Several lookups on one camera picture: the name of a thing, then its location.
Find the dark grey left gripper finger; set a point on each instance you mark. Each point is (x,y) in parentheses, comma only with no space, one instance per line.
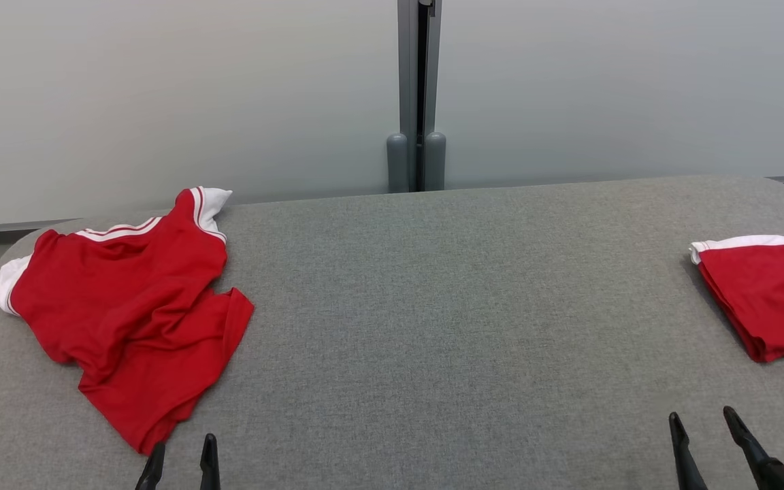
(152,471)
(209,466)

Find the red and white jersey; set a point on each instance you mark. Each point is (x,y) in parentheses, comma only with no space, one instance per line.
(773,299)

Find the red jersey with Bulls print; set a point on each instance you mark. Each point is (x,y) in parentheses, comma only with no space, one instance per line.
(126,306)

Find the grey cylindrical post cover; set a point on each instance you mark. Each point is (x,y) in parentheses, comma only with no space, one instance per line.
(397,163)
(435,162)

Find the grey vertical frame post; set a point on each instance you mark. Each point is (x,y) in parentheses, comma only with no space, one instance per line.
(407,68)

